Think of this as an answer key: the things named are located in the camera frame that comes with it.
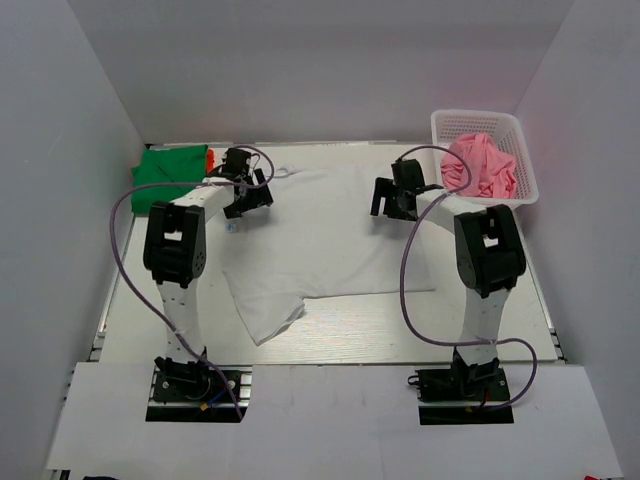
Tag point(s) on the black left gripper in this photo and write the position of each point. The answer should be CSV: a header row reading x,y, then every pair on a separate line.
x,y
261,196

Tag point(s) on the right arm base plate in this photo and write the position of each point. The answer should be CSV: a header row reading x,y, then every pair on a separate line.
x,y
442,401

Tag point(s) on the white plastic basket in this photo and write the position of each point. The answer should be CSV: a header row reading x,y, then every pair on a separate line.
x,y
449,124

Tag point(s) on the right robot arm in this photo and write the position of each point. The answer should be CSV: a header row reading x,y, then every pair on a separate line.
x,y
488,250

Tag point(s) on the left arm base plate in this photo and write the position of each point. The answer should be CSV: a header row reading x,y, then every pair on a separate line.
x,y
194,393

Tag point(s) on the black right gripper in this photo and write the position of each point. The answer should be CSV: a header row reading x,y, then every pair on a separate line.
x,y
385,187

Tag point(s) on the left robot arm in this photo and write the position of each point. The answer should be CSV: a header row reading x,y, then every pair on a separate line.
x,y
175,250

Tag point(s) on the green folded t-shirt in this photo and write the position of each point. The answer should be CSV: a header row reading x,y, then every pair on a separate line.
x,y
175,165

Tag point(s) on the orange folded t-shirt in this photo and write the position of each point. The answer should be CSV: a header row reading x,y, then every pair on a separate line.
x,y
210,161

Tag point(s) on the white t-shirt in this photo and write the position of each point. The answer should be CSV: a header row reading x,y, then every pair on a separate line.
x,y
317,240

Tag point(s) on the pink t-shirt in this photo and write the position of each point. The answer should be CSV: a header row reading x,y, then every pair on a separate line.
x,y
477,168

